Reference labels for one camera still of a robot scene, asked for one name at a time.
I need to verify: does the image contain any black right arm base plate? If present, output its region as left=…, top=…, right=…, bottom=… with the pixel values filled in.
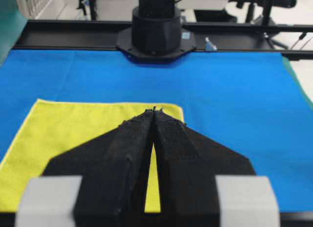
left=116, top=28, right=196, bottom=63

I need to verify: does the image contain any blue table cloth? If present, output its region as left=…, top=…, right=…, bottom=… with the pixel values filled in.
left=0, top=50, right=313, bottom=212

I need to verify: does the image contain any black table frame rail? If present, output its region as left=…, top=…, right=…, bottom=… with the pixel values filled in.
left=13, top=20, right=313, bottom=62

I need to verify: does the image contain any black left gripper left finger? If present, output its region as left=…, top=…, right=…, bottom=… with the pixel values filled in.
left=15, top=109, right=155, bottom=227

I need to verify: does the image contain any black office chair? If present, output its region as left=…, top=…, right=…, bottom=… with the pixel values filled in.
left=230, top=0, right=297, bottom=26

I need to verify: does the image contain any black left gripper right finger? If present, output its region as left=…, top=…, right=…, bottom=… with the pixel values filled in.
left=152, top=108, right=281, bottom=227

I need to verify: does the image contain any green backdrop panel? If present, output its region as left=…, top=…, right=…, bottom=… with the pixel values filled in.
left=0, top=0, right=27, bottom=65

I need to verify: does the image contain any yellow-green microfibre towel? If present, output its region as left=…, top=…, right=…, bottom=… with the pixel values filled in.
left=0, top=99, right=184, bottom=212

